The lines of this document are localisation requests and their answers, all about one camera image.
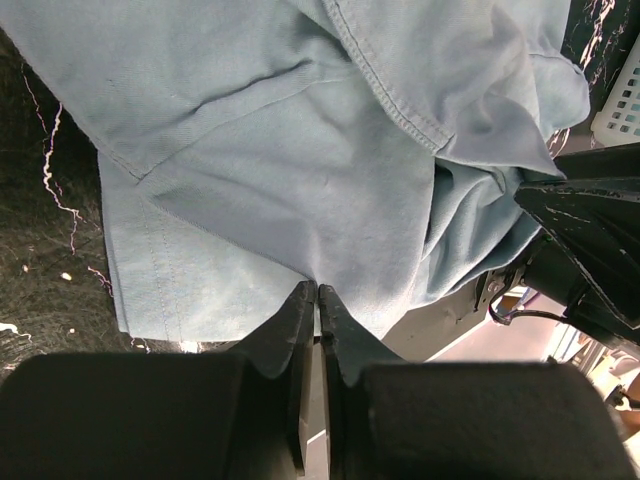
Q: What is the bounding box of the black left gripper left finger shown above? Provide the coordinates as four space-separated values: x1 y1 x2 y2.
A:
227 281 316 475

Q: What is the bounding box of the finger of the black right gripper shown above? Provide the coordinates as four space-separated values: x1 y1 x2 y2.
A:
515 182 639 345

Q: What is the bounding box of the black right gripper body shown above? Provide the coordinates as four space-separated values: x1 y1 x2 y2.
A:
473 234 595 325

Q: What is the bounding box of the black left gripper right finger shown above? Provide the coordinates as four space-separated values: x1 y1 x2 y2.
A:
318 284 405 479

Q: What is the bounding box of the light blue t-shirt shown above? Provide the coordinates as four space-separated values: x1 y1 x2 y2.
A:
1 1 590 342

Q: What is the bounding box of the white plastic laundry basket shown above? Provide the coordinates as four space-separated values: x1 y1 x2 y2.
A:
591 38 640 147

